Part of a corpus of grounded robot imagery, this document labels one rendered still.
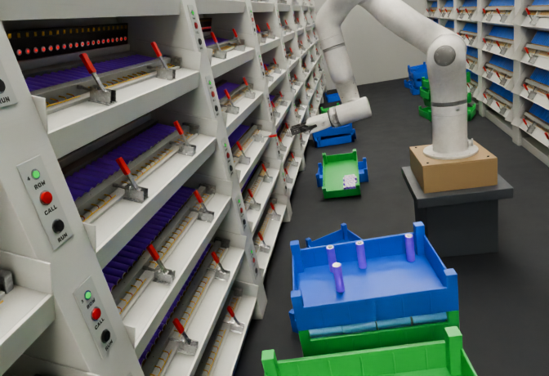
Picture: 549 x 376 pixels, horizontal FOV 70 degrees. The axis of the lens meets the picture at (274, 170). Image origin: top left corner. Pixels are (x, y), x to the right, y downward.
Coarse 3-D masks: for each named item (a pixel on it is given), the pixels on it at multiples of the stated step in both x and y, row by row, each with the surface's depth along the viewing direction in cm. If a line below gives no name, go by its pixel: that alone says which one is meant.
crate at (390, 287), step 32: (416, 224) 88; (320, 256) 92; (352, 256) 92; (384, 256) 92; (416, 256) 89; (320, 288) 85; (352, 288) 83; (384, 288) 81; (416, 288) 80; (448, 288) 71; (320, 320) 74; (352, 320) 74
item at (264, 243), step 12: (276, 204) 198; (264, 216) 181; (276, 216) 184; (264, 228) 176; (276, 228) 178; (252, 240) 162; (264, 240) 167; (264, 252) 160; (264, 264) 153; (264, 276) 151
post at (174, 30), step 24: (192, 0) 110; (144, 24) 107; (168, 24) 106; (192, 48) 108; (192, 96) 113; (216, 96) 120; (216, 120) 118; (216, 144) 117; (216, 168) 120; (240, 192) 132; (264, 288) 145
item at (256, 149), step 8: (248, 120) 186; (256, 120) 185; (264, 120) 185; (264, 128) 186; (272, 128) 186; (264, 136) 179; (256, 144) 168; (264, 144) 170; (240, 152) 157; (248, 152) 158; (256, 152) 159; (256, 160) 157; (240, 168) 142; (248, 168) 144; (240, 176) 137; (248, 176) 147; (240, 184) 134
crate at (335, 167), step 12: (324, 156) 236; (336, 156) 237; (348, 156) 236; (324, 168) 236; (336, 168) 235; (348, 168) 232; (324, 180) 229; (336, 180) 228; (324, 192) 217; (336, 192) 216; (348, 192) 215
